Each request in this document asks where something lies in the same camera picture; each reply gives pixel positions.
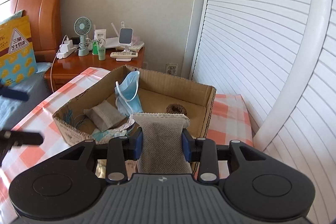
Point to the cardboard box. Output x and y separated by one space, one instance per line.
156 92

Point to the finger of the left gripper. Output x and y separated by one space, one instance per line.
9 137
13 94

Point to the brown hair scrunchie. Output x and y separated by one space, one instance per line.
175 108

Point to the blue grey bedding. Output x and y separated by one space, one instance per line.
13 111

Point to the pink checkered tablecloth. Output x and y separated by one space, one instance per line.
229 120

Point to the white remote control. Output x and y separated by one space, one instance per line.
124 55

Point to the phone on white stand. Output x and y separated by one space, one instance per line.
125 39

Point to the white louvered closet door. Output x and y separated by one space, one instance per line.
279 55

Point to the wooden headboard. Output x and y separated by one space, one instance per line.
45 23

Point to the white power strip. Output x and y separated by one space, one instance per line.
66 49

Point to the green lighter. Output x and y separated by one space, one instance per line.
94 47

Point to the blue face mask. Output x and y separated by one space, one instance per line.
126 93

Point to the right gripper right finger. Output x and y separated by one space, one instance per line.
204 152

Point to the wall power outlet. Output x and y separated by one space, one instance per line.
171 69

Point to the wooden nightstand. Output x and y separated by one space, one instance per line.
64 70

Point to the grey fabric pouch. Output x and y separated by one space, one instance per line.
104 116
162 151

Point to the white labelled box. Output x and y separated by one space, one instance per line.
100 34

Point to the yellow blue printed bag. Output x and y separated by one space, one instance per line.
18 61

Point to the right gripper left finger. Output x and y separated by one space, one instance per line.
120 150

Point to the green handheld fan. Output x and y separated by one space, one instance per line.
82 27

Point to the green tube bottle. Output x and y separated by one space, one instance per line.
101 49

